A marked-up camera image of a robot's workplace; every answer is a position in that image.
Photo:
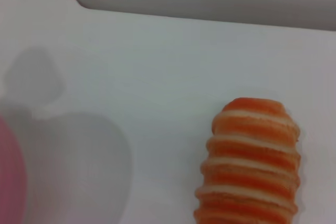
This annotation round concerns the pink plastic bowl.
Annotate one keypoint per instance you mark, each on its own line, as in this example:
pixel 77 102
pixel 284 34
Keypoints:
pixel 11 176

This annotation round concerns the orange striped bread roll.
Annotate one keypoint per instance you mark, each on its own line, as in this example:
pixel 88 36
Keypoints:
pixel 249 171

